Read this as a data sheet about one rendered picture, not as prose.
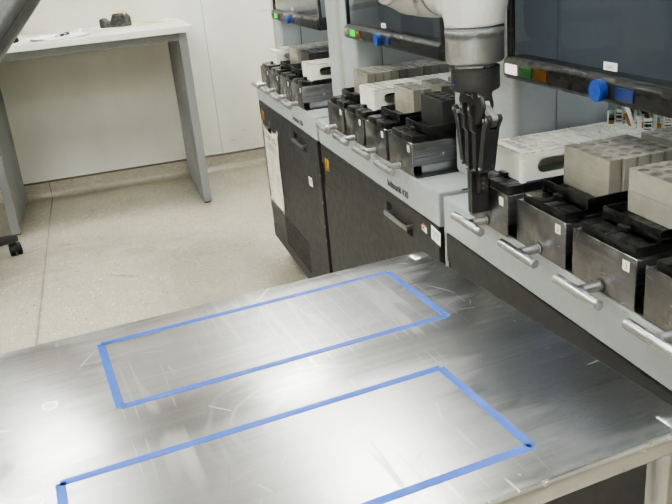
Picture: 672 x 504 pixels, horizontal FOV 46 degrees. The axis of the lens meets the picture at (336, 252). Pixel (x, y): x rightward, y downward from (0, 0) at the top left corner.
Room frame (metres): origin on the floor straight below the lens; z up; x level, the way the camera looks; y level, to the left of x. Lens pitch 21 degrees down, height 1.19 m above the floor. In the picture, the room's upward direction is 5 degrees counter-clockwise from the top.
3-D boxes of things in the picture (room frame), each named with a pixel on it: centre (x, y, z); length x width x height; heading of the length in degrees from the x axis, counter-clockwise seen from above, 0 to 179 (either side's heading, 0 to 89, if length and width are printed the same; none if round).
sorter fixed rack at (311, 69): (2.49, -0.10, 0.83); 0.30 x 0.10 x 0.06; 105
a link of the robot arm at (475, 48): (1.22, -0.24, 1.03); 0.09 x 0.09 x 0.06
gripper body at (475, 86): (1.22, -0.24, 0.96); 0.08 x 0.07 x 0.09; 15
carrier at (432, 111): (1.64, -0.24, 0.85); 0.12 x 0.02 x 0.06; 16
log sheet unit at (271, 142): (2.91, 0.22, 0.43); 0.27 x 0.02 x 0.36; 15
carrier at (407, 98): (1.78, -0.20, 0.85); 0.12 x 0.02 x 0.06; 16
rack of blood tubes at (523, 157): (1.27, -0.43, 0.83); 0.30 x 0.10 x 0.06; 105
